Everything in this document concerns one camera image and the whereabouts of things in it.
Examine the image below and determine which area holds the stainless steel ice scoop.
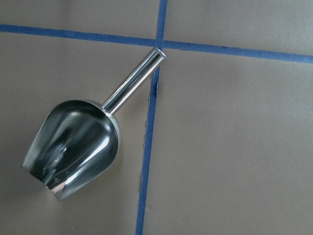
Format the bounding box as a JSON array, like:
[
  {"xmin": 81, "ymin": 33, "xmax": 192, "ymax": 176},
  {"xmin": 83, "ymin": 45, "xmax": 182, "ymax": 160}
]
[{"xmin": 22, "ymin": 47, "xmax": 166, "ymax": 201}]

